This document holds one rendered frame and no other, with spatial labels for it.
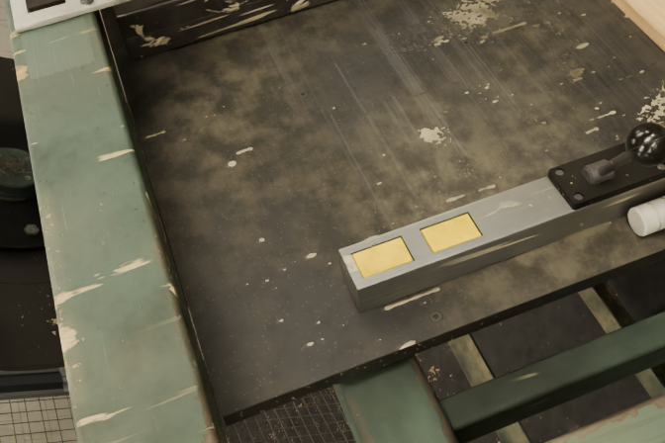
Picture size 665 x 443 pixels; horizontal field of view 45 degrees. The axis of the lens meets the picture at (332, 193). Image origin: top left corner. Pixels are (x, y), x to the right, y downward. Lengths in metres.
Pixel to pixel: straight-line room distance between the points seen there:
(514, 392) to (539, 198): 0.18
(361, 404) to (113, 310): 0.24
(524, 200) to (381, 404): 0.24
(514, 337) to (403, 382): 2.27
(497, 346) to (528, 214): 2.32
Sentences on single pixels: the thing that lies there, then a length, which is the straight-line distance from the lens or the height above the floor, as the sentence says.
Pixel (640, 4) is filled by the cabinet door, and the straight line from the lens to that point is 1.08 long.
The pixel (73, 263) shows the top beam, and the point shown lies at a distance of 0.74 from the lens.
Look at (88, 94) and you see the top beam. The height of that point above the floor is 1.90.
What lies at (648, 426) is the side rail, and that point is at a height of 1.59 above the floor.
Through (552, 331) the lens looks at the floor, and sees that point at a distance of 2.90.
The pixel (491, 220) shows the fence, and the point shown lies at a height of 1.59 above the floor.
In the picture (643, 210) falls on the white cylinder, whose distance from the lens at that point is 0.83.
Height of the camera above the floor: 2.12
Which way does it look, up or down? 32 degrees down
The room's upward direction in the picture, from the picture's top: 86 degrees counter-clockwise
